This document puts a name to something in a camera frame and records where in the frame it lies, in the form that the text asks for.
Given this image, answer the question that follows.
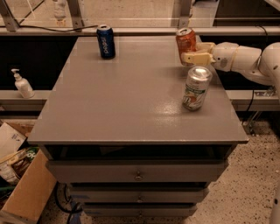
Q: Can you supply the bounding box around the brown cardboard box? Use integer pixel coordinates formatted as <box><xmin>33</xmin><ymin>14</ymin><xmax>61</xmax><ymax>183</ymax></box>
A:
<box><xmin>0</xmin><ymin>123</ymin><xmax>56</xmax><ymax>224</ymax></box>

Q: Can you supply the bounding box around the middle grey drawer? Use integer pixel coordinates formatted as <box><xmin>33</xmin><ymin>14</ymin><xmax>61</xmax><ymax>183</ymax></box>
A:
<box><xmin>70</xmin><ymin>188</ymin><xmax>209</xmax><ymax>203</ymax></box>

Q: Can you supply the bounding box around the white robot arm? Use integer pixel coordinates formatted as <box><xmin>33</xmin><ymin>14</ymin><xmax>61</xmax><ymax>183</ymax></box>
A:
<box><xmin>185</xmin><ymin>43</ymin><xmax>280</xmax><ymax>224</ymax></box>

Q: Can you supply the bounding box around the grey drawer cabinet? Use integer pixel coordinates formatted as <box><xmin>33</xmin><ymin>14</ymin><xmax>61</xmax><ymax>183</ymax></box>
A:
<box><xmin>27</xmin><ymin>35</ymin><xmax>249</xmax><ymax>218</ymax></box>

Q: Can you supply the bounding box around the grey drawer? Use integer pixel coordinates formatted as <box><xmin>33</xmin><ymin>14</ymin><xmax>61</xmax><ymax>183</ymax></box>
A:
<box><xmin>46</xmin><ymin>160</ymin><xmax>228</xmax><ymax>183</ymax></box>
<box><xmin>83</xmin><ymin>204</ymin><xmax>197</xmax><ymax>217</ymax></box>
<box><xmin>70</xmin><ymin>188</ymin><xmax>209</xmax><ymax>203</ymax></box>

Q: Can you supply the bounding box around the white paper sheet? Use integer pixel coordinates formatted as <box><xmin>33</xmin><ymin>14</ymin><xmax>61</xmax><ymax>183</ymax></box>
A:
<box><xmin>0</xmin><ymin>122</ymin><xmax>26</xmax><ymax>158</ymax></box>

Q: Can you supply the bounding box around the white pump dispenser bottle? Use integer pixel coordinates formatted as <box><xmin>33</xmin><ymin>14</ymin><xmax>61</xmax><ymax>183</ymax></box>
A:
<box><xmin>11</xmin><ymin>68</ymin><xmax>35</xmax><ymax>99</ymax></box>

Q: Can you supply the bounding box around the top grey drawer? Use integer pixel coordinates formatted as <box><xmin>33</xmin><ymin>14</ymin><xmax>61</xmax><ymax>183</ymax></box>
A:
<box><xmin>46</xmin><ymin>160</ymin><xmax>228</xmax><ymax>183</ymax></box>

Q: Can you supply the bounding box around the silver green soda can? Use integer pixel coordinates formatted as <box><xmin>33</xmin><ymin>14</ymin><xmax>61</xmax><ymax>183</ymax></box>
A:
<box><xmin>183</xmin><ymin>66</ymin><xmax>213</xmax><ymax>111</ymax></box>

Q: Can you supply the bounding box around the snack bag in box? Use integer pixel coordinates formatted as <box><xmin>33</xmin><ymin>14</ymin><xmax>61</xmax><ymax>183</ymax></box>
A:
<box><xmin>0</xmin><ymin>147</ymin><xmax>39</xmax><ymax>186</ymax></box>

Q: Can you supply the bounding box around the black cable on ledge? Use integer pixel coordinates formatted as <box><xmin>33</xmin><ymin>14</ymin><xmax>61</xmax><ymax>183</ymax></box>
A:
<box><xmin>0</xmin><ymin>24</ymin><xmax>100</xmax><ymax>32</ymax></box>

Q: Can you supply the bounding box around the bottom grey drawer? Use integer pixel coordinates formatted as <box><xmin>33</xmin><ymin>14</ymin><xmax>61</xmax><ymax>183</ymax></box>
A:
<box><xmin>83</xmin><ymin>204</ymin><xmax>197</xmax><ymax>217</ymax></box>

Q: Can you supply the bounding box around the orange coke can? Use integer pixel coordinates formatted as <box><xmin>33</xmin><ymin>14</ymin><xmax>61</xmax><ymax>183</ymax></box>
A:
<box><xmin>176</xmin><ymin>28</ymin><xmax>196</xmax><ymax>67</ymax></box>

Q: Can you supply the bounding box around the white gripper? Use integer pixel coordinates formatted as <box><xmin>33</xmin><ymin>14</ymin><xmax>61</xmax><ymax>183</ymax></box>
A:
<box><xmin>182</xmin><ymin>42</ymin><xmax>239</xmax><ymax>72</ymax></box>

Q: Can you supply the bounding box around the clear plastic bottle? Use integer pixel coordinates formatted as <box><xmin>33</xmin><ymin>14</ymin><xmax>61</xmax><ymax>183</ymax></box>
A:
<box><xmin>53</xmin><ymin>0</ymin><xmax>67</xmax><ymax>27</ymax></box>

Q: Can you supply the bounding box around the blue pepsi can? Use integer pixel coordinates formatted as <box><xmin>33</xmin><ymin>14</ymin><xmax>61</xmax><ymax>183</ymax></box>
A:
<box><xmin>96</xmin><ymin>24</ymin><xmax>116</xmax><ymax>60</ymax></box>

